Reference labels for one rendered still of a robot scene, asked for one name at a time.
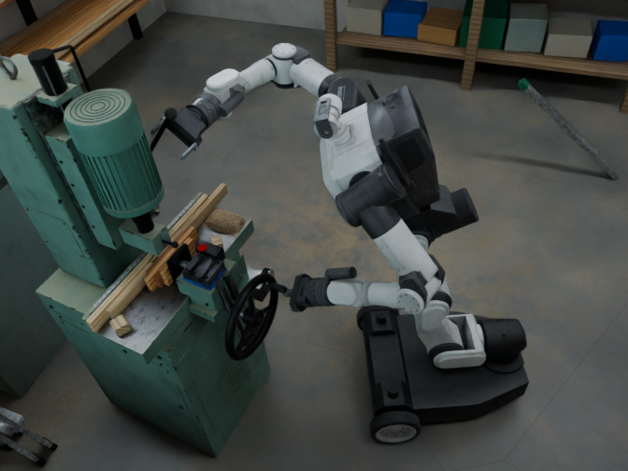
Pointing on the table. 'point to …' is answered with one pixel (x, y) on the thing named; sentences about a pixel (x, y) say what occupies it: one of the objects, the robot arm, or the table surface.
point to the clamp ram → (178, 261)
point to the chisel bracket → (152, 241)
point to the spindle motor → (115, 151)
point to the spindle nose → (144, 222)
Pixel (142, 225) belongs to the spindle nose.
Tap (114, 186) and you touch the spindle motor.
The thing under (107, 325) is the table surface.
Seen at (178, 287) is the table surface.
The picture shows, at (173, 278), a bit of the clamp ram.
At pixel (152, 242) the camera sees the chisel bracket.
